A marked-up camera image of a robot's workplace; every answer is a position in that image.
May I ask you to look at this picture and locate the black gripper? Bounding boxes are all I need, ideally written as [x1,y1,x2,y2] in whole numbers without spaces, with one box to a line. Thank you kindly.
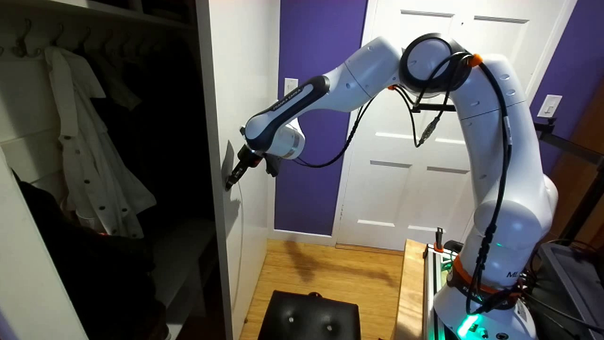
[222,141,268,190]

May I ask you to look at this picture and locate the white sliding wardrobe door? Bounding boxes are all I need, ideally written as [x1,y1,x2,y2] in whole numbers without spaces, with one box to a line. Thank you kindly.
[194,0,283,340]

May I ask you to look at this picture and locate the white wardrobe shelf unit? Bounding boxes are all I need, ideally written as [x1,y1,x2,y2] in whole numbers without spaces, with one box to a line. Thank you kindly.
[149,214,218,330]

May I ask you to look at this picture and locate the white panelled room door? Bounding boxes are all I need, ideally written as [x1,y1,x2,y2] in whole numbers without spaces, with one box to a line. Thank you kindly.
[330,0,579,252]

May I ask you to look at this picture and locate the white wardrobe hat shelf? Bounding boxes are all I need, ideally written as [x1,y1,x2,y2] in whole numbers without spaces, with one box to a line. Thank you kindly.
[0,0,196,33]

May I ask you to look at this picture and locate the dark hanging clothes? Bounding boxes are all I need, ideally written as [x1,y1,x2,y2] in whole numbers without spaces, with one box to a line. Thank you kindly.
[92,35,217,222]

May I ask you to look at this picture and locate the white hanging coat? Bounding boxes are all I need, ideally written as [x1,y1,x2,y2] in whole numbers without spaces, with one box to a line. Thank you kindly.
[39,43,158,241]

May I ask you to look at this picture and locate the black tufted leather bench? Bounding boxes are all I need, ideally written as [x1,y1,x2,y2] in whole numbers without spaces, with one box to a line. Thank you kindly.
[254,288,364,340]

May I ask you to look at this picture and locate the dark garment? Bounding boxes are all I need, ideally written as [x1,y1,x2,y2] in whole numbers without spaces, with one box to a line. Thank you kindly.
[15,177,158,340]

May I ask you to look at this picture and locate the grey equipment box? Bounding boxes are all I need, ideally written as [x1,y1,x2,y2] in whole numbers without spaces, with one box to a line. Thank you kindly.
[536,241,604,337]

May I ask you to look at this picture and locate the brown wooden furniture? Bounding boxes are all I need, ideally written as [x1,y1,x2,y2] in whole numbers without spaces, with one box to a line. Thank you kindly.
[551,77,604,243]

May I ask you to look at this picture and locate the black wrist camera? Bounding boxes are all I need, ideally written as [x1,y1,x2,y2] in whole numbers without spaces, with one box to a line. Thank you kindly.
[262,150,283,179]

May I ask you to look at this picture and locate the white light switch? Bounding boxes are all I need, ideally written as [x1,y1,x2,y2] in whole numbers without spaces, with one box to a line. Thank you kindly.
[281,75,302,97]

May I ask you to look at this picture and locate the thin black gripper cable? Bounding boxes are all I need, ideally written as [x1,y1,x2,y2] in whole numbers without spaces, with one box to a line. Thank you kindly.
[290,82,407,171]

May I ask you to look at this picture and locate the black cable with plug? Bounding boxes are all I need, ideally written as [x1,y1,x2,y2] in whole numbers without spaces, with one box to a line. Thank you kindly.
[405,86,456,150]

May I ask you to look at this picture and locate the aluminium robot stand frame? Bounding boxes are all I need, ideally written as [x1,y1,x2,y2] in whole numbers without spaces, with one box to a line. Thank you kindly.
[420,241,460,340]

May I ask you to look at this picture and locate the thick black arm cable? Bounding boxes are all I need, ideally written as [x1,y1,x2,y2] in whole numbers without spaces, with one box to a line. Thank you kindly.
[460,52,515,316]

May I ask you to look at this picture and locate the white wall outlet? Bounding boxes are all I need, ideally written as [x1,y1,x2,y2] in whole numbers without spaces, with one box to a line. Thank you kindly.
[536,90,566,120]

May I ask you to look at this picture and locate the black camera tripod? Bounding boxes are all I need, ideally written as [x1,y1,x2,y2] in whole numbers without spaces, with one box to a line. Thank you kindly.
[534,116,604,247]

